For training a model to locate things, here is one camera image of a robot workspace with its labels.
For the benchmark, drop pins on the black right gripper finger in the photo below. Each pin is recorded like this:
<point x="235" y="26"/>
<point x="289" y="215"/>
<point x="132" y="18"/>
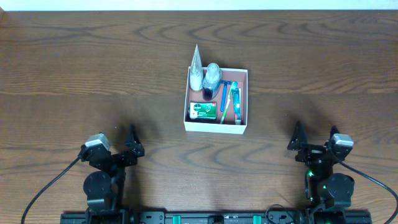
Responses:
<point x="299" y="138"/>
<point x="334" y="130"/>

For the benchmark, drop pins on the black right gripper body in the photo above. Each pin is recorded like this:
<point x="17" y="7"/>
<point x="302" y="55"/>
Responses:
<point x="315" y="151"/>

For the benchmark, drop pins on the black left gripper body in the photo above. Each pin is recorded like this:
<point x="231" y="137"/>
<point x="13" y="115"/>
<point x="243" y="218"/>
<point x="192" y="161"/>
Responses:
<point x="117" y="156"/>

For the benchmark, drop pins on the green Dettol soap bar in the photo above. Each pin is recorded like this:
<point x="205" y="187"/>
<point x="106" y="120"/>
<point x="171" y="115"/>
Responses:
<point x="203" y="110"/>

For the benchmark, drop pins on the Colgate toothpaste tube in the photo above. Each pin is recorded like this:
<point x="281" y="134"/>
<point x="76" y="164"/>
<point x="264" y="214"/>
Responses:
<point x="236" y="93"/>

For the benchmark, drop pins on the green and white toothbrush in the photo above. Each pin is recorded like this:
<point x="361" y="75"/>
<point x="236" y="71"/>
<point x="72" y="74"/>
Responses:
<point x="228" y="101"/>

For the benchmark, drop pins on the blue disposable razor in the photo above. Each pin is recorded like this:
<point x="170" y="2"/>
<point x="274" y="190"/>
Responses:
<point x="223" y="101"/>

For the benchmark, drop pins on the white box with pink interior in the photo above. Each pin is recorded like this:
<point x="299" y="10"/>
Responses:
<point x="214" y="126"/>

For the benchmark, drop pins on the blue liquid foam pump bottle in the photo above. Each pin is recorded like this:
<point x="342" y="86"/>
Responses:
<point x="211" y="81"/>

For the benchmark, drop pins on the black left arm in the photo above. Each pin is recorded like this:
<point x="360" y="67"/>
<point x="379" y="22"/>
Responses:
<point x="104" y="188"/>

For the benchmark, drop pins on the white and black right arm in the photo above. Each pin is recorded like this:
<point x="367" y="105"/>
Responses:
<point x="329" y="193"/>

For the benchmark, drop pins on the black mounting rail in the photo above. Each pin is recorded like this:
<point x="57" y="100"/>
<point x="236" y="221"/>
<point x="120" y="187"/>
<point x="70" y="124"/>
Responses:
<point x="270" y="216"/>

